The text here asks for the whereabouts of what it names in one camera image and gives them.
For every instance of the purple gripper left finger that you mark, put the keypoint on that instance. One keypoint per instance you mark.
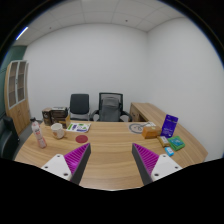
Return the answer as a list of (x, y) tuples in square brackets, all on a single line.
[(70, 166)]

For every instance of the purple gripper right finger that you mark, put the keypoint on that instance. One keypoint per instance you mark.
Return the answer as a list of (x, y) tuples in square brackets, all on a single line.
[(152, 166)]

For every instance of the clear plastic water bottle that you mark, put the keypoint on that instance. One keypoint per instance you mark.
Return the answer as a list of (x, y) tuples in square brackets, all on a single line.
[(38, 133)]

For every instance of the small blue packet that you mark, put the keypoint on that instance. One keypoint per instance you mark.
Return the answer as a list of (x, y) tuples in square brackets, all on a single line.
[(169, 151)]

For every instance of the yellow snack packet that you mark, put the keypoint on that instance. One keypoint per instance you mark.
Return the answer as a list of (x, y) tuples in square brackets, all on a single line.
[(163, 140)]

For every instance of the round red coaster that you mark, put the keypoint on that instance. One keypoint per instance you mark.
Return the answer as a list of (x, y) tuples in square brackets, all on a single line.
[(81, 139)]

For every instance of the orange cardboard box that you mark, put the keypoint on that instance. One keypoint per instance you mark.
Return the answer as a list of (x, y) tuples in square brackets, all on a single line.
[(150, 132)]

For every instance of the green packet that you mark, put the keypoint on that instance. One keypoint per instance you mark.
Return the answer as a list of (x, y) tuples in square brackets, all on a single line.
[(176, 143)]

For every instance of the white printed booklet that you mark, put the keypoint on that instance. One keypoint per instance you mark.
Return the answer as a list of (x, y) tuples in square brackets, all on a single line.
[(79, 127)]

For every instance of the white ceramic mug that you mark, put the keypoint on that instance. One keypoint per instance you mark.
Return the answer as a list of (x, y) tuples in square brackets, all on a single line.
[(57, 130)]

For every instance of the round grey coaster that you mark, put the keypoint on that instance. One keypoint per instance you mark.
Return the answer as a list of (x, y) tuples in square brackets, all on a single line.
[(136, 128)]

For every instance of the purple standing box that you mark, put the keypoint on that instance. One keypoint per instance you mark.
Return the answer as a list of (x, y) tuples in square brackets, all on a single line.
[(169, 126)]

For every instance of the dark printed box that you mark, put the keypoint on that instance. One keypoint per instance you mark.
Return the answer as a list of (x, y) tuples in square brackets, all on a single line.
[(58, 114)]

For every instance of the wooden side desk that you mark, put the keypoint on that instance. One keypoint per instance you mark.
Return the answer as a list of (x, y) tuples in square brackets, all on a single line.
[(146, 112)]

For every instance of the black office chair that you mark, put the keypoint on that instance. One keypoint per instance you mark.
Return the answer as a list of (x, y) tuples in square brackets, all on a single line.
[(79, 107)]

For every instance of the brown cardboard box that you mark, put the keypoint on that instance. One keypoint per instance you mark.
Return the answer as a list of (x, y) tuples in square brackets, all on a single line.
[(46, 113)]

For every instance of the black leather armchair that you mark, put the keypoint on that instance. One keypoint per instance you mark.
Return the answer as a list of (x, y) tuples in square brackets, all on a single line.
[(9, 139)]

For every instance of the grey mesh office chair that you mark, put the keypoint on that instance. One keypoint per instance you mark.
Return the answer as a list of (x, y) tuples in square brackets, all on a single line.
[(110, 108)]

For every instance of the wooden glass-door cabinet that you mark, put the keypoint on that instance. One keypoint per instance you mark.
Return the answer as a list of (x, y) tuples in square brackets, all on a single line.
[(15, 94)]

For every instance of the ceiling light strip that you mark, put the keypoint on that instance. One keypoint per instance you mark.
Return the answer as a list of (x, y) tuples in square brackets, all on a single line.
[(21, 33)]

